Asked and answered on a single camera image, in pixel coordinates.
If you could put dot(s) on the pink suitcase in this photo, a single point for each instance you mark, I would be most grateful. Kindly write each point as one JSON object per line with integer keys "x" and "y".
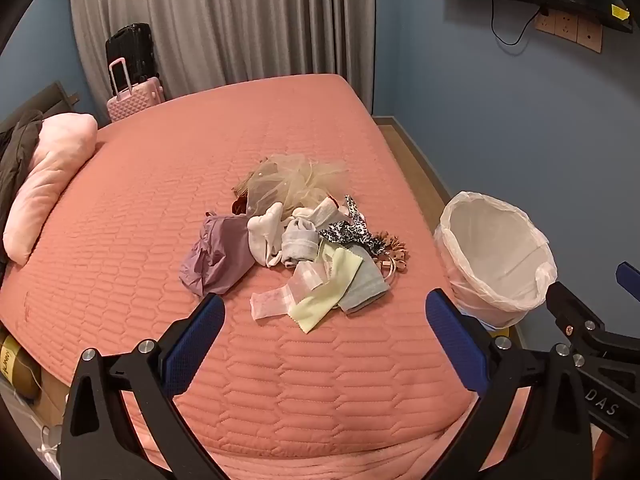
{"x": 136, "y": 97}

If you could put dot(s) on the dark red velvet scrunchie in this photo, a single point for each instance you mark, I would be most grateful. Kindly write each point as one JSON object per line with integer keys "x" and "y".
{"x": 239, "y": 206}

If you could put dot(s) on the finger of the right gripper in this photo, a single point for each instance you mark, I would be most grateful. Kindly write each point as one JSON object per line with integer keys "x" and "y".
{"x": 584, "y": 329}
{"x": 628, "y": 277}

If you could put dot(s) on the yellow green cloth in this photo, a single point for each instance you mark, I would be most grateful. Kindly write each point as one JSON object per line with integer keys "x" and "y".
{"x": 341, "y": 266}

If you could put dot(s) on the grey drawstring pouch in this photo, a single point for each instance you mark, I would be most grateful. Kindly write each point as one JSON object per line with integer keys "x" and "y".
{"x": 367, "y": 285}

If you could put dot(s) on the pink pillow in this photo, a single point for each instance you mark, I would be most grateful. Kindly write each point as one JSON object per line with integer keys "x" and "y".
{"x": 65, "y": 143}

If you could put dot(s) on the beige tulle pearl fabric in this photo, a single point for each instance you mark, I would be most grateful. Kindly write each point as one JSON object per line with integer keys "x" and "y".
{"x": 293, "y": 181}

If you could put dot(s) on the pink lace ribbon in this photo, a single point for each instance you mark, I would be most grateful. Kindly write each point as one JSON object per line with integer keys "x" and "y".
{"x": 306, "y": 278}

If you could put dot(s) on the brown hair clips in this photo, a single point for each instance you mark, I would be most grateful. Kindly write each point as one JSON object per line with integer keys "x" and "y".
{"x": 394, "y": 256}

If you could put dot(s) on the grey white sock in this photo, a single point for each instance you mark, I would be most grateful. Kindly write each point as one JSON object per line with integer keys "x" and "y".
{"x": 301, "y": 238}

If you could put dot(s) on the grey curtain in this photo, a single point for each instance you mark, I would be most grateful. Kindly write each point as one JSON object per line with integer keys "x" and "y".
{"x": 204, "y": 44}

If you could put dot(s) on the wooden wall socket panel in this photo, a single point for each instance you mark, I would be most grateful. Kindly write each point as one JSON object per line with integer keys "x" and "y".
{"x": 573, "y": 28}

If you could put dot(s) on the yellow labelled bottle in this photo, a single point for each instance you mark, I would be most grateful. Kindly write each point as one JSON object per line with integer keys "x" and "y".
{"x": 19, "y": 368}

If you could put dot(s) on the black suitcase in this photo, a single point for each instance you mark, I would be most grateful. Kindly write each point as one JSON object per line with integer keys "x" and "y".
{"x": 134, "y": 43}

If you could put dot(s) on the dark headboard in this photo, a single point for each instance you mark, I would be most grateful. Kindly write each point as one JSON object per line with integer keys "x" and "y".
{"x": 49, "y": 101}

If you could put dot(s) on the dark jacket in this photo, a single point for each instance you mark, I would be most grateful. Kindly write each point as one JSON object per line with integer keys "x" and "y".
{"x": 18, "y": 145}

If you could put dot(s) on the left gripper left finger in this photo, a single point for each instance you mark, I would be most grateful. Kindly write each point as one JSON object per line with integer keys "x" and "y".
{"x": 98, "y": 437}

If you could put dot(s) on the purple cloth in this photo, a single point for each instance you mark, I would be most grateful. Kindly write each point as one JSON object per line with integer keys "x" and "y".
{"x": 219, "y": 258}

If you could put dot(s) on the tan ribbed sock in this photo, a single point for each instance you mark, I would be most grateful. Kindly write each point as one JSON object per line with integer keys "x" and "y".
{"x": 241, "y": 189}

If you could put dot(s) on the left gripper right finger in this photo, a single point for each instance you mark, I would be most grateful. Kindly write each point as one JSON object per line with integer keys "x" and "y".
{"x": 553, "y": 437}

